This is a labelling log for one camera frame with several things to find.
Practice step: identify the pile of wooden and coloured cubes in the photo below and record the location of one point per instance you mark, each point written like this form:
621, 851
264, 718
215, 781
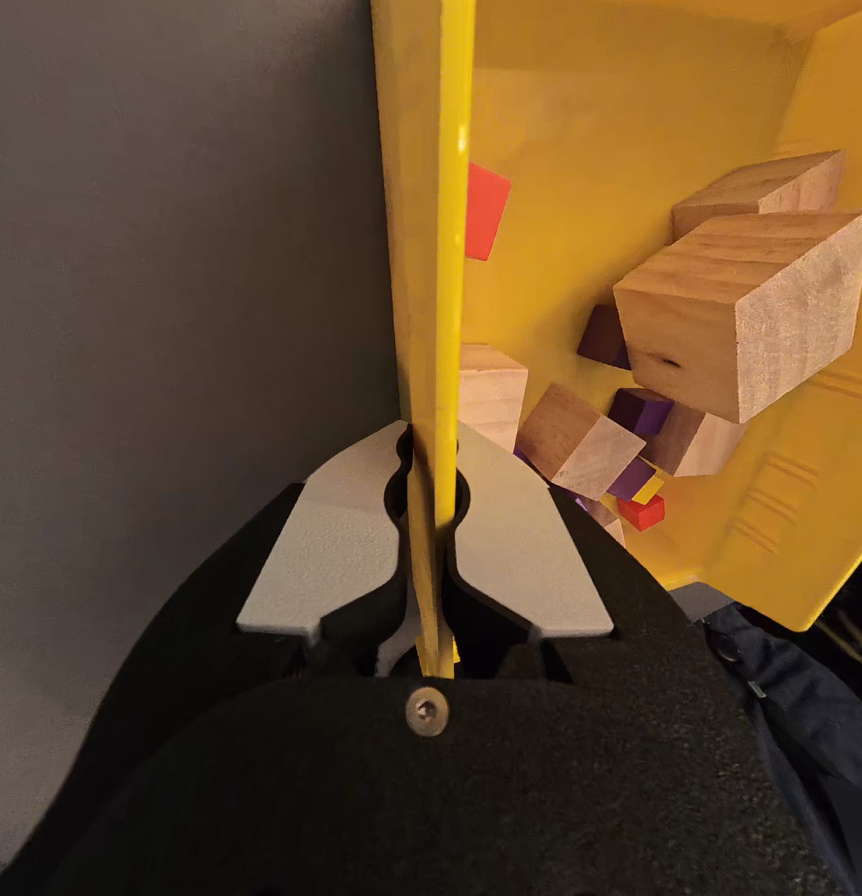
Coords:
718, 301

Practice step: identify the dark navy jacket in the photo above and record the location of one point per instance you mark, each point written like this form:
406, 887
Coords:
809, 721

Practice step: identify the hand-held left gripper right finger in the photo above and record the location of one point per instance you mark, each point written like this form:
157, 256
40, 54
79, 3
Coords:
529, 560

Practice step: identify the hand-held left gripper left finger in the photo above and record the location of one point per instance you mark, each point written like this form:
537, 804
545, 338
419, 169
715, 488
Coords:
319, 553

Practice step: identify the yellow plastic box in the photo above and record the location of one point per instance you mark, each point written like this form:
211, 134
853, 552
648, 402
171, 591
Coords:
613, 105

